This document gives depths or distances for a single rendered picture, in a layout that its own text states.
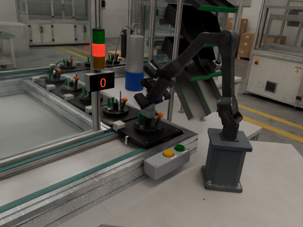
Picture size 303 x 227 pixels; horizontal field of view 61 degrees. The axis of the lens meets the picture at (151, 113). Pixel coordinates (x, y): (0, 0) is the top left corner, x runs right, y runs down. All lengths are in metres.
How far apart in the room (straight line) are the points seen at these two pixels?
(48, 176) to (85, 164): 0.15
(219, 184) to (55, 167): 0.64
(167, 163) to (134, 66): 1.21
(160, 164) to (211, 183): 0.22
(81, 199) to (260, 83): 4.75
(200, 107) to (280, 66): 3.85
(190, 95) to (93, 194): 0.75
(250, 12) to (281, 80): 5.79
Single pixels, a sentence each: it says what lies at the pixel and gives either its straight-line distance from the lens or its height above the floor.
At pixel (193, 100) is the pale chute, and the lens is 1.39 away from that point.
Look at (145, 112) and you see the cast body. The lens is 1.18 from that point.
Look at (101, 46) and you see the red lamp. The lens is 1.08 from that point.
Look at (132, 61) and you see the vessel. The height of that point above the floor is 1.10.
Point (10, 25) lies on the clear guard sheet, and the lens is 0.99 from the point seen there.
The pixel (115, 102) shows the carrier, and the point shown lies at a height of 1.03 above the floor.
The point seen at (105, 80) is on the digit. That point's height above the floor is 1.21.
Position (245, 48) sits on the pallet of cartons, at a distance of 9.62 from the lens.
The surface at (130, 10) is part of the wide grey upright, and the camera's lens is 2.42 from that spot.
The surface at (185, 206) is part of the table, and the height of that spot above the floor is 0.86.
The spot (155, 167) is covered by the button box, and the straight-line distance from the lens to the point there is 0.98.
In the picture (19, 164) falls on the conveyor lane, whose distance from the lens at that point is 1.07.
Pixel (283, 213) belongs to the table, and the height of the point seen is 0.86.
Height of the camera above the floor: 1.50
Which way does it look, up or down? 22 degrees down
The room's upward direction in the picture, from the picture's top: 4 degrees clockwise
